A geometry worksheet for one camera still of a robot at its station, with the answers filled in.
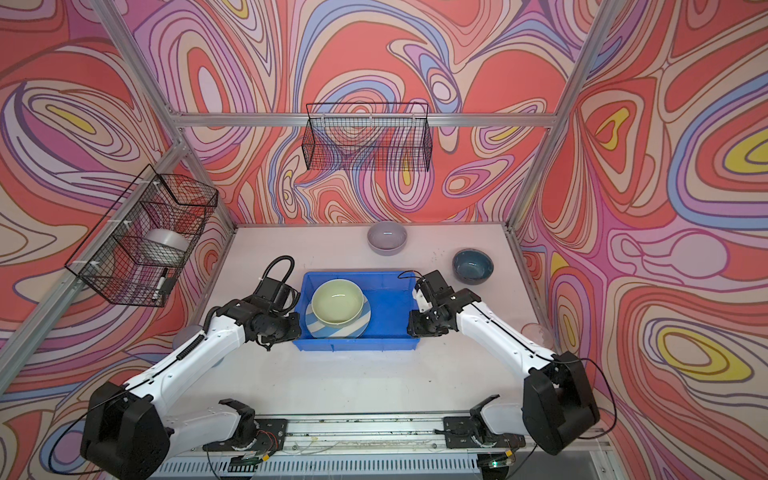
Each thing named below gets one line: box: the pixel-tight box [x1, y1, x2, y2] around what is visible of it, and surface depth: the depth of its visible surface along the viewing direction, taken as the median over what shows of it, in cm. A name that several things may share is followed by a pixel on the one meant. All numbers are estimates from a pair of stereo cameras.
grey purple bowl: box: [367, 221, 407, 257], surface depth 113 cm
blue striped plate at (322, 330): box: [305, 294, 372, 339], surface depth 88 cm
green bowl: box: [311, 279, 365, 326], surface depth 91 cm
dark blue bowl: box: [452, 248, 494, 285], surface depth 105 cm
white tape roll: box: [136, 229, 191, 265], surface depth 73 cm
